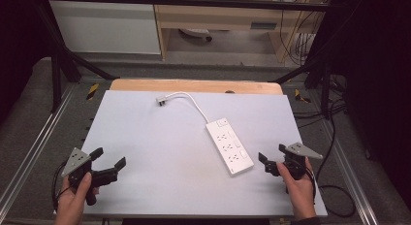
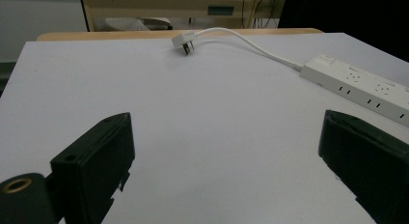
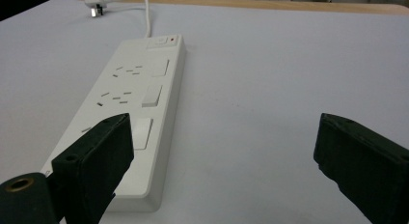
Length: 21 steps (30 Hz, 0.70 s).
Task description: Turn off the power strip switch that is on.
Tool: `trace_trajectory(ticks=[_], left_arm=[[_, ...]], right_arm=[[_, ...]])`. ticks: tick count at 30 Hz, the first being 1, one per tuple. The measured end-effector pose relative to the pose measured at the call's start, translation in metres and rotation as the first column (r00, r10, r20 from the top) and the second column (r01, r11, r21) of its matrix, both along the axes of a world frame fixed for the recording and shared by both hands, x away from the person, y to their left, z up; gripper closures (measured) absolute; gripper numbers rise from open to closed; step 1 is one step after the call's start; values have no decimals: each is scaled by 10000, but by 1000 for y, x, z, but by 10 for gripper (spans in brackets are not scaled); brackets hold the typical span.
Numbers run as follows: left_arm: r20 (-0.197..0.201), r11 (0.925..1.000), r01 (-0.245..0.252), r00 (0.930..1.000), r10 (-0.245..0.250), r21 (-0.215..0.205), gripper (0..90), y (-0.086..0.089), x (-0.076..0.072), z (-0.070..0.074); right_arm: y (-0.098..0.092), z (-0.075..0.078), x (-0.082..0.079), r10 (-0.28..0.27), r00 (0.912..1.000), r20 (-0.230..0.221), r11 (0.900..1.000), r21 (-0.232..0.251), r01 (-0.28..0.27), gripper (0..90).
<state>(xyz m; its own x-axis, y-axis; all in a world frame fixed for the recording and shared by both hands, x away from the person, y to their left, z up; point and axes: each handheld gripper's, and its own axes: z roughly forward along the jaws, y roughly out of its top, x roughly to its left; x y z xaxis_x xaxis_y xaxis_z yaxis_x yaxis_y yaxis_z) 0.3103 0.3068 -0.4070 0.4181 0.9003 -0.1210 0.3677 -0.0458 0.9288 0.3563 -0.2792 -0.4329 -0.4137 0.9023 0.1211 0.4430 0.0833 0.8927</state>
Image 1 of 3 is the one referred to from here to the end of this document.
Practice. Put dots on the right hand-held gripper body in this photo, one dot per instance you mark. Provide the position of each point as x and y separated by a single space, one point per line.
299 157

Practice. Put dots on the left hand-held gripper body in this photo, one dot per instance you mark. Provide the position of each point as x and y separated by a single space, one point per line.
77 160

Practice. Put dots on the person's right hand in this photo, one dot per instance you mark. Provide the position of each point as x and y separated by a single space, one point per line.
299 196

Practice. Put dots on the person's left hand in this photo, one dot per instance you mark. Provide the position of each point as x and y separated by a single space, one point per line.
72 202

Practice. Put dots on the white power strip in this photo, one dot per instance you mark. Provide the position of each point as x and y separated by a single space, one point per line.
230 146

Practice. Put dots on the yellow black tape marker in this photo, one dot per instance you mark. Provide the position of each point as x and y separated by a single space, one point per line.
301 96
92 91

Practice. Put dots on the white power plug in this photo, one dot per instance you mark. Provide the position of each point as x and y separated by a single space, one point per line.
160 100

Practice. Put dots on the wooden table board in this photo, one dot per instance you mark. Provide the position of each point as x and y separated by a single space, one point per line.
194 86

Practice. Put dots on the white cabinet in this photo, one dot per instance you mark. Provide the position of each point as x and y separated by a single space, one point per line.
103 27

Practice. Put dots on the office chair base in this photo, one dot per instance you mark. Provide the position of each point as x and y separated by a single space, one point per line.
197 33

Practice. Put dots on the aluminium rail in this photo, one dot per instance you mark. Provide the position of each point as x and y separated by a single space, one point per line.
352 176
35 144

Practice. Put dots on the black metal frame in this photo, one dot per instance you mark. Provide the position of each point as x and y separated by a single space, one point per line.
181 1

